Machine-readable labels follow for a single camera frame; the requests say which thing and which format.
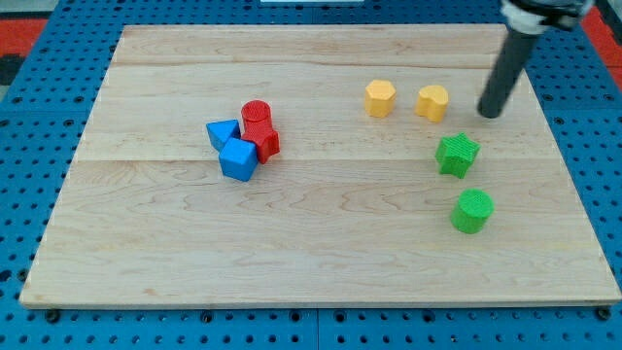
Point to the blue triangle block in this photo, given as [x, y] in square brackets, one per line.
[220, 132]

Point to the yellow heart block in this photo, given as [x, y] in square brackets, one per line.
[432, 102]

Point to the green cylinder block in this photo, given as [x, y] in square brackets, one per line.
[472, 211]

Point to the blue cube block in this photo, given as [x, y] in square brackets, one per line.
[238, 159]

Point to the red cylinder block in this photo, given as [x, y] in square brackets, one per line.
[256, 112]

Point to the wooden board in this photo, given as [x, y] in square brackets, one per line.
[351, 213]

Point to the yellow hexagon block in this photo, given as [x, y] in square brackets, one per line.
[379, 98]

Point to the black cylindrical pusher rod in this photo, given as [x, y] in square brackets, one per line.
[515, 52]

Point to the green star block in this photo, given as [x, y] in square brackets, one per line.
[456, 154]

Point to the red star block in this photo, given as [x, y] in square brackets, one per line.
[264, 137]

